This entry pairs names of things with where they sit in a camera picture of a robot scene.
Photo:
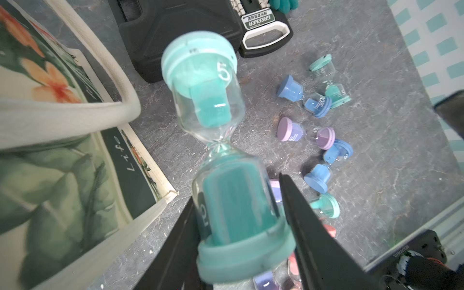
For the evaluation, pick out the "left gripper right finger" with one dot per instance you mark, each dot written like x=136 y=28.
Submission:
x=322 y=262

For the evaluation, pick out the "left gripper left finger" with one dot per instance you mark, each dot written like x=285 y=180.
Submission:
x=174 y=267

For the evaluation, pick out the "green hourglass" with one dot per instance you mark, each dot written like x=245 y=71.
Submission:
x=244 y=232
x=326 y=206
x=324 y=71

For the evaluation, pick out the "cream canvas tote bag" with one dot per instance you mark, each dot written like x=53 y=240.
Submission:
x=77 y=185

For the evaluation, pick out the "purple hourglass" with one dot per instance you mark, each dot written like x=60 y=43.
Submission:
x=321 y=137
x=275 y=185
x=266 y=281

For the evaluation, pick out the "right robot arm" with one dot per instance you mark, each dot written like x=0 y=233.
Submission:
x=451 y=110

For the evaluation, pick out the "blue hourglass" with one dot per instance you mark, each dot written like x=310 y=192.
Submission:
x=319 y=177
x=318 y=105

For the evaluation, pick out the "blue hourglass upper right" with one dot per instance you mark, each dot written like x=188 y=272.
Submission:
x=318 y=105

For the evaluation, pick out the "black plastic case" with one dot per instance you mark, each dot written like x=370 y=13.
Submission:
x=147 y=27

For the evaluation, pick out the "black bit holder strip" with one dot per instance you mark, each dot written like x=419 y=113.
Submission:
x=265 y=29

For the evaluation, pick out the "green rubber glove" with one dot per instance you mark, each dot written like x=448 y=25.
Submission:
x=284 y=6

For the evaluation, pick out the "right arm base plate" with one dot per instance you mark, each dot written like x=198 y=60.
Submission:
x=420 y=264

